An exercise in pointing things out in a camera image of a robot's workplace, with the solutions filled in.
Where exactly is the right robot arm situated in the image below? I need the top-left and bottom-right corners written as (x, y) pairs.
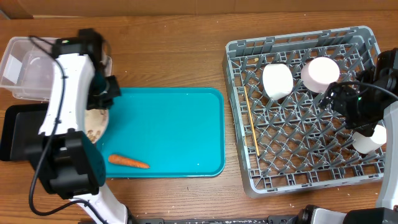
top-left (320, 48), bottom-right (397, 223)

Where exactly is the white cup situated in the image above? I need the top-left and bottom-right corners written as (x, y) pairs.
top-left (352, 125), bottom-right (387, 154)

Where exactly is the orange carrot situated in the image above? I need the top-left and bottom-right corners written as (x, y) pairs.
top-left (108, 154), bottom-right (150, 169)

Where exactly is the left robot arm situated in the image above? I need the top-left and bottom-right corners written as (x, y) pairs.
top-left (25, 28), bottom-right (137, 223)

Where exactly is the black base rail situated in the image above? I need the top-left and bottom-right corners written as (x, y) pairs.
top-left (136, 215), bottom-right (309, 224)

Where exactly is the wooden chopstick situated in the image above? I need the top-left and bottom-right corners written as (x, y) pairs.
top-left (243, 86), bottom-right (260, 157)

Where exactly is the white bowl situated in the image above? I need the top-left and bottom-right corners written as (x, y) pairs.
top-left (262, 63), bottom-right (294, 100)
top-left (301, 57), bottom-right (340, 93)

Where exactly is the clear plastic bin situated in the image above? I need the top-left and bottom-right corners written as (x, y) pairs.
top-left (1, 32), bottom-right (111, 101)

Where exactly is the white plate with food scraps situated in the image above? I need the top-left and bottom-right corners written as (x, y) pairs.
top-left (85, 109), bottom-right (109, 144)

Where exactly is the black tray bin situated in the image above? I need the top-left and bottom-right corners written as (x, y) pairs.
top-left (1, 103), bottom-right (49, 161)

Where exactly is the grey dishwasher rack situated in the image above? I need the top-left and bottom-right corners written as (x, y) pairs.
top-left (223, 26), bottom-right (384, 198)

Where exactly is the teal serving tray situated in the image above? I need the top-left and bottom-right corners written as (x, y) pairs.
top-left (96, 88), bottom-right (225, 178)

